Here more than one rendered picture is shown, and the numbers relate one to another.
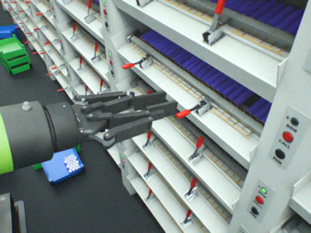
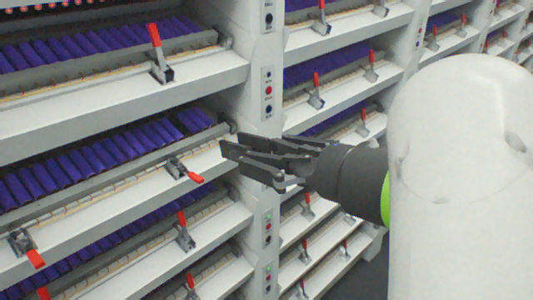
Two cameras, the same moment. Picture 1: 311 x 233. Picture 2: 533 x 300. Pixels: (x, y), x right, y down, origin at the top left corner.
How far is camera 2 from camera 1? 0.72 m
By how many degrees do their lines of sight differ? 79
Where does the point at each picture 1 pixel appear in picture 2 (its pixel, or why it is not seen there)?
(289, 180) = (277, 120)
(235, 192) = (233, 208)
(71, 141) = not seen: hidden behind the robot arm
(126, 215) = not seen: outside the picture
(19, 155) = not seen: hidden behind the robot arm
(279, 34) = (199, 36)
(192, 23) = (112, 86)
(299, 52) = (255, 23)
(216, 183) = (221, 224)
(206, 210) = (216, 282)
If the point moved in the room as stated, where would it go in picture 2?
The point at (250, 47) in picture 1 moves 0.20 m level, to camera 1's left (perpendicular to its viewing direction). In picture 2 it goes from (191, 60) to (200, 104)
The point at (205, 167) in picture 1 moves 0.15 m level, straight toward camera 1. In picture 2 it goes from (200, 233) to (267, 236)
